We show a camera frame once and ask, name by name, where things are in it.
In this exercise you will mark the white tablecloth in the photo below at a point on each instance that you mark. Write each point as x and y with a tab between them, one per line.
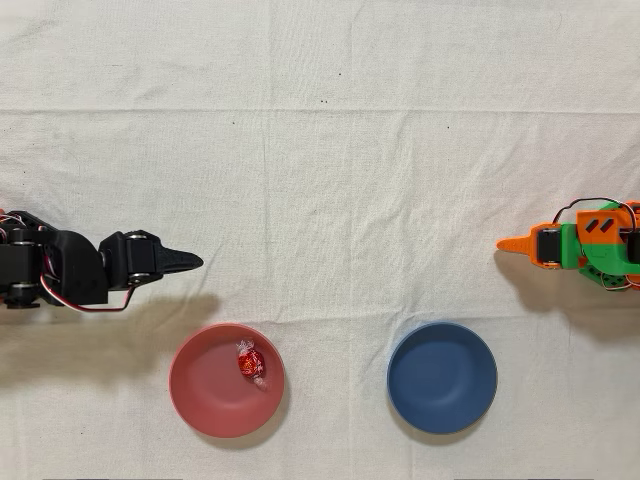
350	150

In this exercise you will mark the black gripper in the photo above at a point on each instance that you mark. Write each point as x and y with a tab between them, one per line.
141	258

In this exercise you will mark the green and orange gripper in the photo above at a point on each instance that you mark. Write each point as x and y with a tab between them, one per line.
548	246

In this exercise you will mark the red bowl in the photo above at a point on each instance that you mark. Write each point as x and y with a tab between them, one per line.
210	390

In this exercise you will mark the blue bowl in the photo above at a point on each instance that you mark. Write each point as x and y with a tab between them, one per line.
442	377

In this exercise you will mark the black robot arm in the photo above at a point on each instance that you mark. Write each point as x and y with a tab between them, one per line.
70	265

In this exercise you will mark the red candy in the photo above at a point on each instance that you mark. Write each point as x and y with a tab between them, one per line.
251	362

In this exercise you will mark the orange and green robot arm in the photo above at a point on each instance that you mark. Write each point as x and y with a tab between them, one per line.
602	250

